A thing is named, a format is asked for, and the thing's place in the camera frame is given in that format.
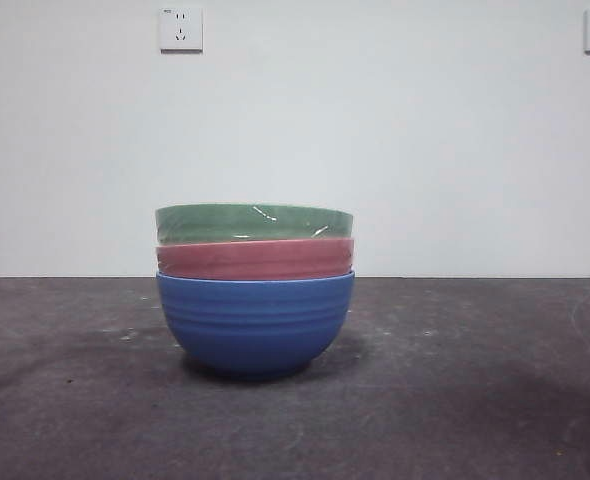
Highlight red ribbed bowl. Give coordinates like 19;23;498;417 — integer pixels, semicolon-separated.
156;236;357;280

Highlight green ribbed bowl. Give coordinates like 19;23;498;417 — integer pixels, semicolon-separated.
154;202;355;247

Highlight blue ribbed bowl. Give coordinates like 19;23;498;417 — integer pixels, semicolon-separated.
155;269;357;379

